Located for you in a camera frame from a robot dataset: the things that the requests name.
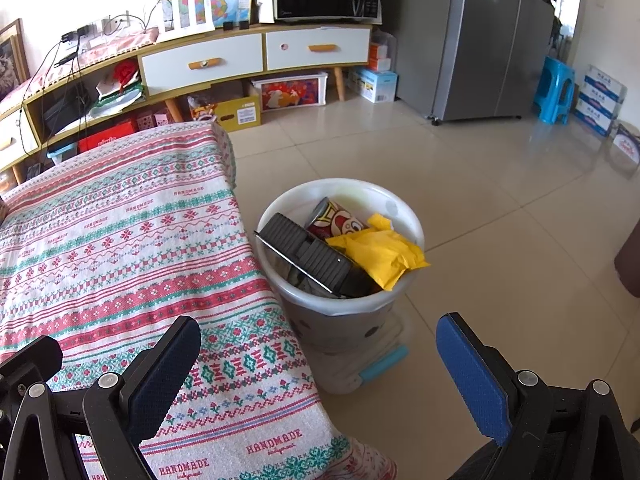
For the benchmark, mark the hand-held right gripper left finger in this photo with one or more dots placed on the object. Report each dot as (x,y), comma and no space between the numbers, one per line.
(165,375)

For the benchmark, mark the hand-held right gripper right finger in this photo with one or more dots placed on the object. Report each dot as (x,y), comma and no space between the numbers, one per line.
(470,375)

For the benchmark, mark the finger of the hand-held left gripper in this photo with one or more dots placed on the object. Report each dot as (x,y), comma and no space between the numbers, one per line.
(30,360)

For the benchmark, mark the yellow wrapper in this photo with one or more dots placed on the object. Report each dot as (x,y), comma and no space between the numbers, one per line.
(380,255)

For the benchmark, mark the black plastic tray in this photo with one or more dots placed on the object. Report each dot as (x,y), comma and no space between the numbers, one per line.
(320,260)

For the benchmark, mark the red tin can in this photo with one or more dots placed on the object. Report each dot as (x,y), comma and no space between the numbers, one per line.
(340,222)

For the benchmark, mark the white plastic trash bin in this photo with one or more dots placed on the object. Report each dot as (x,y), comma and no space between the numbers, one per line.
(345,187)

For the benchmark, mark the patterned red green tablecloth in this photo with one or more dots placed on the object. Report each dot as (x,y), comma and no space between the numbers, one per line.
(125,260)

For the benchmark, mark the dark brown furniture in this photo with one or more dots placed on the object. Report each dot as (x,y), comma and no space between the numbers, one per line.
(630,260)

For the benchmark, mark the light blue plastic tray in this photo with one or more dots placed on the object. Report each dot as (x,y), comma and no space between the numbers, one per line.
(62,154)

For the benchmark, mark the red gift box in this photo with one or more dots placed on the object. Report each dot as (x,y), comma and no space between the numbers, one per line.
(107,139)

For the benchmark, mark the black device on shelf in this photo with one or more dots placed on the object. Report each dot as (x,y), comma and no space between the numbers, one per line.
(62,115)

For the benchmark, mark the pink perforated box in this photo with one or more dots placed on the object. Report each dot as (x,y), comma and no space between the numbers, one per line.
(145,121)
(162,119)

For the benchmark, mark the colourful lion toy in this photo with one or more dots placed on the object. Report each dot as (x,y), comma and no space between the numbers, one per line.
(202,109)

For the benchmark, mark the yellow cardboard box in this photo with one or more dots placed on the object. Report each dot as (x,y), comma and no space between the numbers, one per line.
(240,115)

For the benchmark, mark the white green plastic bag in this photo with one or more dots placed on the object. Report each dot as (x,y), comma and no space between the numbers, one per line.
(117,97)

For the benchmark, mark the red white box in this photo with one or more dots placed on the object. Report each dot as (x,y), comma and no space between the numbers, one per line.
(627,147)

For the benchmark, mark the framed picture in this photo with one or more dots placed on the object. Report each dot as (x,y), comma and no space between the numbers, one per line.
(11,60)

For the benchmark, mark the black power adapter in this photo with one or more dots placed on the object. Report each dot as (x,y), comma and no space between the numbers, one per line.
(68,37)
(65,60)

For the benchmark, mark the red paper decoration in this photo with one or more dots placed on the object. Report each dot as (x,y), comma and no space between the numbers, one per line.
(125,72)

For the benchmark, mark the white blue yellow box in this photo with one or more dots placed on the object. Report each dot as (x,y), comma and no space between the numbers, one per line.
(377,85)

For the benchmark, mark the white storage bin red print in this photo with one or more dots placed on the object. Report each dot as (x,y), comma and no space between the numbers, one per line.
(290,92)

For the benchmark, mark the wooden tv cabinet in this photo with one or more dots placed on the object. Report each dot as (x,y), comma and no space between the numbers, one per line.
(342,85)

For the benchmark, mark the blue plastic stool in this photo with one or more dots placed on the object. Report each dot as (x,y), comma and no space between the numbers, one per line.
(555,67)

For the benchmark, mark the pink cabinet runner cloth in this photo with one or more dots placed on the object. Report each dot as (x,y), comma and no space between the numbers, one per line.
(115,47)

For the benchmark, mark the white power strip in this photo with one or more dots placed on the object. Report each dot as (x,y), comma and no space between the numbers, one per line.
(92,35)

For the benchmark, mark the orange small box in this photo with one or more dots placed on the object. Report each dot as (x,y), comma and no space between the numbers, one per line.
(380,55)

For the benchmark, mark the grey refrigerator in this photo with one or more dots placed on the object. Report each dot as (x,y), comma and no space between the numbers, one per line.
(475,35)

